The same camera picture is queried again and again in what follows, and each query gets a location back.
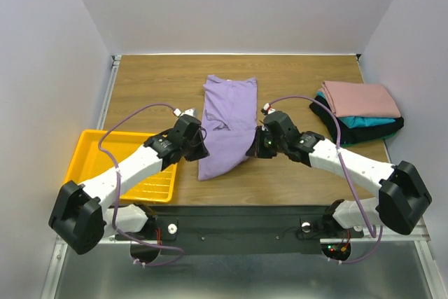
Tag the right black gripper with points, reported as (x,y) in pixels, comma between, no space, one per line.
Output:
(260,143)

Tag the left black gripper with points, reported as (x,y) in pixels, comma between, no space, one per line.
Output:
(202,152)

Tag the purple t shirt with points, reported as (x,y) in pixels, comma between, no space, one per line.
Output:
(229,118)

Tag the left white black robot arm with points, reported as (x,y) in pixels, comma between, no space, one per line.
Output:
(112,180)

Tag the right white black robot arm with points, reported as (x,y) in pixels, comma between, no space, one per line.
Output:
(399,195)

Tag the black folded t shirt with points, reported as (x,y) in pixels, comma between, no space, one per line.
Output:
(356,135)

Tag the teal folded t shirt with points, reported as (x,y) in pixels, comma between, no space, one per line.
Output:
(353,121)

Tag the pink folded t shirt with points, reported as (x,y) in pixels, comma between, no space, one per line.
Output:
(359,99)

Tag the yellow plastic tray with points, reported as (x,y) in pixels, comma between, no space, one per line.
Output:
(88,161)

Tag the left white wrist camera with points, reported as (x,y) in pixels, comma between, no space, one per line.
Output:
(188,112)

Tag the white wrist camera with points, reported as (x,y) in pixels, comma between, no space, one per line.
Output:
(267,109)
(188,112)

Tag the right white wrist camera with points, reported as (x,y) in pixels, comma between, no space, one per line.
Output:
(267,109)

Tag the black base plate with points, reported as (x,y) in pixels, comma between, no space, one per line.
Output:
(198,231)

